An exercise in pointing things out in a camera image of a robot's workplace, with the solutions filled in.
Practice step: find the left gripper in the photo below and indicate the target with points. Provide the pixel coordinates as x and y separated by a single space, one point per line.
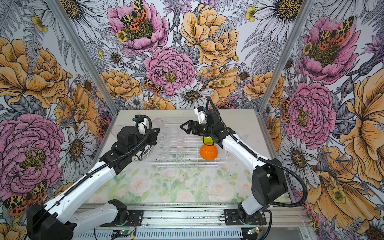
153 136

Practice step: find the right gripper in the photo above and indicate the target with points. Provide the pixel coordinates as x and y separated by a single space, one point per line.
190 127

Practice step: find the white wire dish rack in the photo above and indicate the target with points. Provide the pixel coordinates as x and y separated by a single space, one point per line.
175 148

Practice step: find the clear glass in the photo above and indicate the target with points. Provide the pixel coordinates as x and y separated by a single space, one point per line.
159 123
116 130

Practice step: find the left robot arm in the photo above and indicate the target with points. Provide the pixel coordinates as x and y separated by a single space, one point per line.
57 220

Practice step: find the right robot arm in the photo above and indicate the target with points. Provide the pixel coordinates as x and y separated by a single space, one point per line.
268 177

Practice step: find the green plastic bowl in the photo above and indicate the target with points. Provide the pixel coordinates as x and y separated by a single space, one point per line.
208 141

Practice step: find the orange plastic bowl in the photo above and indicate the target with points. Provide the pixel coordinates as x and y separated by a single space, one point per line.
209 153

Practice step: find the small green circuit board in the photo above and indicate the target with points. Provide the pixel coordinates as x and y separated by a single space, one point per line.
120 234

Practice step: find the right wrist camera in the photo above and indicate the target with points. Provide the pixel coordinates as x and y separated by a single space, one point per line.
201 114

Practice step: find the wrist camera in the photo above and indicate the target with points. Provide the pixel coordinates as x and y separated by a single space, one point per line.
201 114
142 123

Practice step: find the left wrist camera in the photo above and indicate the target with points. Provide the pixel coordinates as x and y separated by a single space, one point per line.
142 123

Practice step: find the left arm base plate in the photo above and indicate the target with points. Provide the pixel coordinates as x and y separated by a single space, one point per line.
131 218

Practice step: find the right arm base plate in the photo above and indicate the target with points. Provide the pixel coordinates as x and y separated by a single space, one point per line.
236 217

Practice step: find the white slotted cable duct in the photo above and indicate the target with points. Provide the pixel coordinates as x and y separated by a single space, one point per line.
168 234

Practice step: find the aluminium front rail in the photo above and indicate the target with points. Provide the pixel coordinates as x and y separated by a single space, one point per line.
206 215

